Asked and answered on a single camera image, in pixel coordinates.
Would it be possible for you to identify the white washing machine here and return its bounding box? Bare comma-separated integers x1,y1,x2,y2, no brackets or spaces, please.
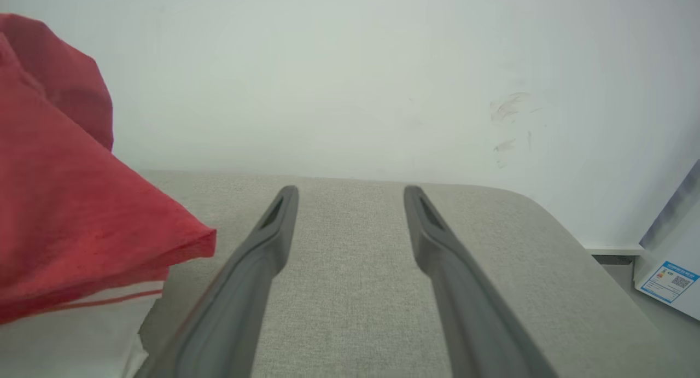
634,159,700,321

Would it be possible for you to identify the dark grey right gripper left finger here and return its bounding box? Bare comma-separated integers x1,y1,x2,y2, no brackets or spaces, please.
134,185,300,378

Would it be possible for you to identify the blue and white energy label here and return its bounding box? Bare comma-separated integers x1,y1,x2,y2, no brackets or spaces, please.
639,260,700,305

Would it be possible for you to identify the red shirt with white sleeves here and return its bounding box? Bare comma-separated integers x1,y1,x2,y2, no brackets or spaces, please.
0,13,218,378

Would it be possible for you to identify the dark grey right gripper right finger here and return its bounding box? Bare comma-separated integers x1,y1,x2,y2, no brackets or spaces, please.
403,185,559,378

